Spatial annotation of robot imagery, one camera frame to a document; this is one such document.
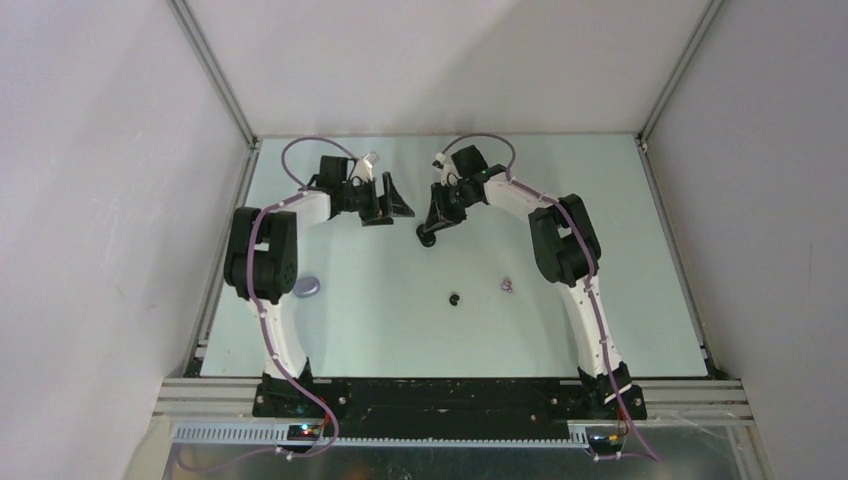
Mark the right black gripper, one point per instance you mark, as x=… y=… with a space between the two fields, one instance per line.
x=438 y=198

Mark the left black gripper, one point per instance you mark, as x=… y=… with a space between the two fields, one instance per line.
x=386 y=204

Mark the black earbud charging case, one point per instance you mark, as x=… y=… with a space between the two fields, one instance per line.
x=426 y=238

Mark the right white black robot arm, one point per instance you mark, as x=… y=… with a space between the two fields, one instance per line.
x=565 y=248

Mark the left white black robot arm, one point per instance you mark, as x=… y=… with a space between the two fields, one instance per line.
x=262 y=255

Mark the purple earbud charging case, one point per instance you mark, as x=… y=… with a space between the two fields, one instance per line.
x=306 y=287

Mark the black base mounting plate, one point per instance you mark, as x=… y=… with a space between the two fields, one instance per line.
x=483 y=409

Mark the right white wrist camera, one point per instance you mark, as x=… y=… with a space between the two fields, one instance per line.
x=449 y=173

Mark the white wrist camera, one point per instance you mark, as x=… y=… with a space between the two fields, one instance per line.
x=363 y=168
x=449 y=173

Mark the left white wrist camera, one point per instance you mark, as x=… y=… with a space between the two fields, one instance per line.
x=363 y=168

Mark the left aluminium corner post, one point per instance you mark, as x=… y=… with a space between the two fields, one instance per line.
x=197 y=40

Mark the aluminium corner post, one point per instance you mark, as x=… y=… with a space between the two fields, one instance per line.
x=197 y=40
x=692 y=46

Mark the right aluminium corner post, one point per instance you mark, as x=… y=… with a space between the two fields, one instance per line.
x=692 y=46

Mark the aluminium frame rail front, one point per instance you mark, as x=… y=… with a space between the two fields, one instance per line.
x=702 y=403

